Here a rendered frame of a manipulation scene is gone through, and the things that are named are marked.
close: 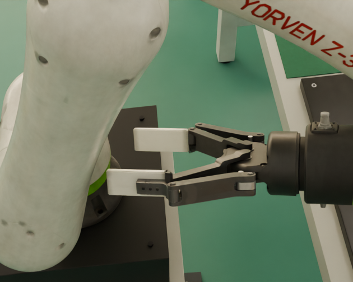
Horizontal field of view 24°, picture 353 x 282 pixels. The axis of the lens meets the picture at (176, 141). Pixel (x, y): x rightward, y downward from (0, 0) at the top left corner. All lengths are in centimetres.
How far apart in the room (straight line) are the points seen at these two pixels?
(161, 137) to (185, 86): 146
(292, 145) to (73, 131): 26
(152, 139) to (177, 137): 3
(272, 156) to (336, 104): 60
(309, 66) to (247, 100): 90
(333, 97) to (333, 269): 34
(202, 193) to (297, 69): 72
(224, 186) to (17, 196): 23
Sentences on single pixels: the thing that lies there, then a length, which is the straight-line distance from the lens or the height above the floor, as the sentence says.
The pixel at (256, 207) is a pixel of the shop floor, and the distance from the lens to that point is 226.
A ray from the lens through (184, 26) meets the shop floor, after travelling 266.
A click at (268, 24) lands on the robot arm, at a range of 89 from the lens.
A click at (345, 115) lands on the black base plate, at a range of 149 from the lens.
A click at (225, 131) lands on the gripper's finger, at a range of 103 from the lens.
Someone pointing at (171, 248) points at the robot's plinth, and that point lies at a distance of 134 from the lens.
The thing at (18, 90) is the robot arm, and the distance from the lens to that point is 112.
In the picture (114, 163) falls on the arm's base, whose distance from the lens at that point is 128.
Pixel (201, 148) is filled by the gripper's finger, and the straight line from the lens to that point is 102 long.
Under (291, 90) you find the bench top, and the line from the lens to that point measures 154.
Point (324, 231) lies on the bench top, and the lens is 138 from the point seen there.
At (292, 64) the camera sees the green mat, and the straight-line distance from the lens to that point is 158.
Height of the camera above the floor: 194
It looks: 55 degrees down
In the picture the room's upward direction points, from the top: straight up
